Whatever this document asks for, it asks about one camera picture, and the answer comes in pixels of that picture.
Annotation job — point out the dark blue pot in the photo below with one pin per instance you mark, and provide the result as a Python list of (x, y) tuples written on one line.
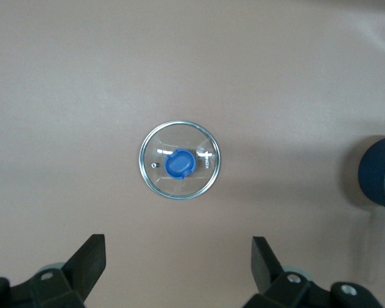
[(372, 173)]

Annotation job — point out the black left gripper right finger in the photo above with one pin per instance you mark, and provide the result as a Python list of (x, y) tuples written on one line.
[(263, 266)]

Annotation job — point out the glass lid with blue knob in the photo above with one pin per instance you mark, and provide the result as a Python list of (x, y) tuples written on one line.
[(179, 163)]

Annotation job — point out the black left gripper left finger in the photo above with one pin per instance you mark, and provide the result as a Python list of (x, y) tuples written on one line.
[(83, 266)]

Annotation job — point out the brown table mat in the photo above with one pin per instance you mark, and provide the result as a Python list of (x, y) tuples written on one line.
[(83, 96)]

